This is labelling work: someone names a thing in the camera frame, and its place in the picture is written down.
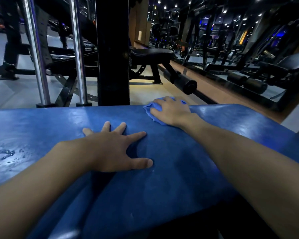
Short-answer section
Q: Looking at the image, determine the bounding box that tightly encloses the blue bench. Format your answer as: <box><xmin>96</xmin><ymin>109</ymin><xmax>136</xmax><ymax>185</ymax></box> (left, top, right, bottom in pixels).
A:
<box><xmin>0</xmin><ymin>104</ymin><xmax>299</xmax><ymax>239</ymax></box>

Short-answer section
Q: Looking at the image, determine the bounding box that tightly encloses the black workout bench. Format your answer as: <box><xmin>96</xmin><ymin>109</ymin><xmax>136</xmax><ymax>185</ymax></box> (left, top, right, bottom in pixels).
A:
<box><xmin>129</xmin><ymin>46</ymin><xmax>175</xmax><ymax>85</ymax></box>

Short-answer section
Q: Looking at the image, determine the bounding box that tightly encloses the chrome guide rod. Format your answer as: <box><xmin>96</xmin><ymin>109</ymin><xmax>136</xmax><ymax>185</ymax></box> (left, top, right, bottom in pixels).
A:
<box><xmin>22</xmin><ymin>0</ymin><xmax>57</xmax><ymax>108</ymax></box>
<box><xmin>68</xmin><ymin>0</ymin><xmax>93</xmax><ymax>107</ymax></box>

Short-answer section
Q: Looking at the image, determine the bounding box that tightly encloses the person's left forearm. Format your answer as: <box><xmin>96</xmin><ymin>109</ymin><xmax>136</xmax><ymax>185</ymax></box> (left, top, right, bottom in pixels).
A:
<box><xmin>0</xmin><ymin>141</ymin><xmax>94</xmax><ymax>239</ymax></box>

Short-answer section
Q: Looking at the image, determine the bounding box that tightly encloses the black roller pad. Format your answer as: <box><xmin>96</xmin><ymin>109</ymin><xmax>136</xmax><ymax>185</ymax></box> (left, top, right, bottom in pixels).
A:
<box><xmin>163</xmin><ymin>69</ymin><xmax>198</xmax><ymax>95</ymax></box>

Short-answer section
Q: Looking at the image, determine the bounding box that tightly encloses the black framed wall mirror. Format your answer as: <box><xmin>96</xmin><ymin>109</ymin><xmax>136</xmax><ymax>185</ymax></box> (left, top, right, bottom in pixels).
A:
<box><xmin>173</xmin><ymin>0</ymin><xmax>299</xmax><ymax>113</ymax></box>

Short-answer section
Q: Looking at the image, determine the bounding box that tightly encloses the black gym machine frame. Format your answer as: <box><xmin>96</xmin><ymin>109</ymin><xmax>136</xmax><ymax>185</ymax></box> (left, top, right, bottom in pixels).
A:
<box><xmin>0</xmin><ymin>0</ymin><xmax>99</xmax><ymax>108</ymax></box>

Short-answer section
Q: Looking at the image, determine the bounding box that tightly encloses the person's right hand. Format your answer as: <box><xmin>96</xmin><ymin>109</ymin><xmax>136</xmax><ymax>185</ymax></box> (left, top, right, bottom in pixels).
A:
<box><xmin>149</xmin><ymin>96</ymin><xmax>203</xmax><ymax>130</ymax></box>

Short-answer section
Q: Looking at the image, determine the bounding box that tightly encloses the blue microfibre cloth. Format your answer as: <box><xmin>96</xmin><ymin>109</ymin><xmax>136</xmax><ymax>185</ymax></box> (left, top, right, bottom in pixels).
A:
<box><xmin>143</xmin><ymin>96</ymin><xmax>187</xmax><ymax>126</ymax></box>

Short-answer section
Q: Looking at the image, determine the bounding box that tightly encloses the person's left hand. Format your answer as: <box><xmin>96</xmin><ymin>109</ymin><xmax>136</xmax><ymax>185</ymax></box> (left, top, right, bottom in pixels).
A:
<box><xmin>52</xmin><ymin>121</ymin><xmax>154</xmax><ymax>173</ymax></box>

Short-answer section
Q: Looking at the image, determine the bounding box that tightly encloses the person's right forearm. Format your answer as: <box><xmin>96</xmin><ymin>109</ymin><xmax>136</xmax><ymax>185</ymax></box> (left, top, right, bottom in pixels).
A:
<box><xmin>185</xmin><ymin>116</ymin><xmax>299</xmax><ymax>239</ymax></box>

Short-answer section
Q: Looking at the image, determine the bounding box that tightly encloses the black machine upright column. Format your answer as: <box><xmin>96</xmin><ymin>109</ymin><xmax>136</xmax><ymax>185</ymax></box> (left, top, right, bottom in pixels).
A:
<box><xmin>94</xmin><ymin>0</ymin><xmax>130</xmax><ymax>107</ymax></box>

